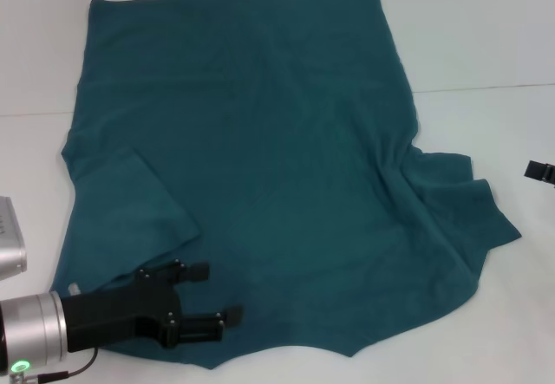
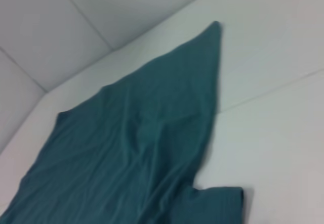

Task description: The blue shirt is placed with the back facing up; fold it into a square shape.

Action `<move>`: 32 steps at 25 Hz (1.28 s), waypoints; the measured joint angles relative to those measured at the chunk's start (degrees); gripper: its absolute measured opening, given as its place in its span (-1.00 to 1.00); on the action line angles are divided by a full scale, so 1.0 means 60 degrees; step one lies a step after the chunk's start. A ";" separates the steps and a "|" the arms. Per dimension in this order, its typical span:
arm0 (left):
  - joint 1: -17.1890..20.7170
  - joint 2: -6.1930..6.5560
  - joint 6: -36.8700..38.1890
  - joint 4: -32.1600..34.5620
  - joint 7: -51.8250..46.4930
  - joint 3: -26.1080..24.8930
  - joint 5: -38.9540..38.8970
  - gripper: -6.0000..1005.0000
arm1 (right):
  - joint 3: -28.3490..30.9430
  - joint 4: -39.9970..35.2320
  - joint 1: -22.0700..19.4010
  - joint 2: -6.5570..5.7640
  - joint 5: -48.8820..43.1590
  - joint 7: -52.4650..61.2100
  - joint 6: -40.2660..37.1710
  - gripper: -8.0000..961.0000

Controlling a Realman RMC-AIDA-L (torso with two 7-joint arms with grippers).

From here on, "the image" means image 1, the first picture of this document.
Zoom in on dark cable with silver plug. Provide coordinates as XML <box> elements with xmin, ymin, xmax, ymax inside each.
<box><xmin>8</xmin><ymin>348</ymin><xmax>100</xmax><ymax>384</ymax></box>

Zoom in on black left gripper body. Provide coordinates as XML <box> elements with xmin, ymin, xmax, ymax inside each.
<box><xmin>60</xmin><ymin>268</ymin><xmax>183</xmax><ymax>354</ymax></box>

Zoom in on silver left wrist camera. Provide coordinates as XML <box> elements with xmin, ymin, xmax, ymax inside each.
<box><xmin>0</xmin><ymin>195</ymin><xmax>29</xmax><ymax>279</ymax></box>

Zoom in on teal blue shirt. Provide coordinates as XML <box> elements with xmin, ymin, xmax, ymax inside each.
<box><xmin>48</xmin><ymin>0</ymin><xmax>523</xmax><ymax>370</ymax></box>

